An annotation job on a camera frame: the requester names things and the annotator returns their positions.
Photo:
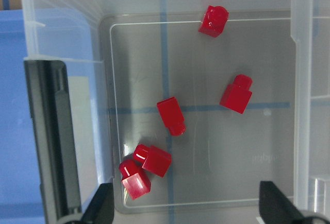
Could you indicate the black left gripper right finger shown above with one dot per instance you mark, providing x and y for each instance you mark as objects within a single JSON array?
[{"x": 275, "y": 207}]

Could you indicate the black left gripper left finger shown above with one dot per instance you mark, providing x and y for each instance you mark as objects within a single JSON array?
[{"x": 101, "y": 208}]

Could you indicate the red block from tray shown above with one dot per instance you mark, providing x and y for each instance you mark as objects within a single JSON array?
[{"x": 172, "y": 116}]

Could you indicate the clear plastic box lid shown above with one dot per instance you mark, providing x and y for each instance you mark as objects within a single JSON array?
[{"x": 310, "y": 32}]

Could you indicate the clear plastic storage box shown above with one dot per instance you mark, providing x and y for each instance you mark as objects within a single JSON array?
[{"x": 151, "y": 50}]

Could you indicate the red block near latch lower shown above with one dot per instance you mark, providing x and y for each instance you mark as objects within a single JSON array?
[{"x": 134, "y": 179}]

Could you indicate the red block latch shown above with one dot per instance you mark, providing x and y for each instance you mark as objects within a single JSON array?
[
  {"x": 134, "y": 179},
  {"x": 153, "y": 159}
]

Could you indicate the red block middle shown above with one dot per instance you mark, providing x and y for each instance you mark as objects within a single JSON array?
[{"x": 237, "y": 94}]

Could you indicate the blue plastic tray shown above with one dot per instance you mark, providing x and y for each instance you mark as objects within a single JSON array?
[{"x": 65, "y": 35}]

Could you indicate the red block far corner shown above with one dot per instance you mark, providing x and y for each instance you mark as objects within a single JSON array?
[{"x": 214, "y": 21}]

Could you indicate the black box latch handle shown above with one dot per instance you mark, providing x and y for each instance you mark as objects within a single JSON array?
[{"x": 49, "y": 101}]

